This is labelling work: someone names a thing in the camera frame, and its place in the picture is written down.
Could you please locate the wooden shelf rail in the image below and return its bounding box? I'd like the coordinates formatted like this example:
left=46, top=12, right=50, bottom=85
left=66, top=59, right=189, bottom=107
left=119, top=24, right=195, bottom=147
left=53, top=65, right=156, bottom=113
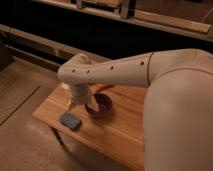
left=33, top=0, right=213, bottom=42

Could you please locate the beige paper cup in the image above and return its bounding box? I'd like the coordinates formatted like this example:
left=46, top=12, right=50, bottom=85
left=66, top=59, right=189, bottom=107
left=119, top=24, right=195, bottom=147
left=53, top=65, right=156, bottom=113
left=62, top=83, right=70, bottom=90

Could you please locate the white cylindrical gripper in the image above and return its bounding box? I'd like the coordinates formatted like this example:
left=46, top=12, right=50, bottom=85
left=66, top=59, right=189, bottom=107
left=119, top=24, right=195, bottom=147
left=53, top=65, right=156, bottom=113
left=67, top=84, right=99, bottom=112

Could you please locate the wooden table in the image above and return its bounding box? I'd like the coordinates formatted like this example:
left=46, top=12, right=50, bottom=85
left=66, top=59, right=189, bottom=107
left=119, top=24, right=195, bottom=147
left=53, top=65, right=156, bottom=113
left=33, top=85, right=146, bottom=171

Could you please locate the blue grey sponge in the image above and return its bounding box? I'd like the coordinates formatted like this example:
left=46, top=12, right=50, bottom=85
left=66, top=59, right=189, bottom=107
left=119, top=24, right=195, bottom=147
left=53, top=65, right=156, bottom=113
left=60, top=112, right=81, bottom=131

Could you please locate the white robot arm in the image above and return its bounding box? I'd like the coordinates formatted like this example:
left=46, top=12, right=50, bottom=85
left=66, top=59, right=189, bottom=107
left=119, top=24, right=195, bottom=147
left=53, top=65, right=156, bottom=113
left=58, top=49, right=213, bottom=171

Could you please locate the dark brown ceramic bowl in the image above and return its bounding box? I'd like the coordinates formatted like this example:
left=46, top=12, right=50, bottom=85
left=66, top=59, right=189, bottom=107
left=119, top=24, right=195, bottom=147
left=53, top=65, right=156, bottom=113
left=85, top=93, right=113, bottom=118

